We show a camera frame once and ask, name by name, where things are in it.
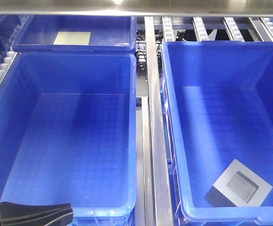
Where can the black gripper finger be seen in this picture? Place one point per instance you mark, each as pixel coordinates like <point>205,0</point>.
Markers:
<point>13,214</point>

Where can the gray hollow cube base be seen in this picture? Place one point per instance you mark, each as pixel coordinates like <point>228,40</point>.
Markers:
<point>238,186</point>

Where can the blue empty bin left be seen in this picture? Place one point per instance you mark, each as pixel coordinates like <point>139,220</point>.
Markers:
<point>68,134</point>

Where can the blue bin with paper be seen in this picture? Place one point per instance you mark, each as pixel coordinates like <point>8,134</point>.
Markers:
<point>108,33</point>

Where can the blue target bin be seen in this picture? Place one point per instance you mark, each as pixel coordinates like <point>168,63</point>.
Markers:
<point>218,98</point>

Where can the pale yellow paper sheet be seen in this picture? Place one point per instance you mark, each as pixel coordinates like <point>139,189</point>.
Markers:
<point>72,38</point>

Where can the steel divider rail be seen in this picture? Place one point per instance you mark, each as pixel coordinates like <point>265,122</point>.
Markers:
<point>162,203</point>

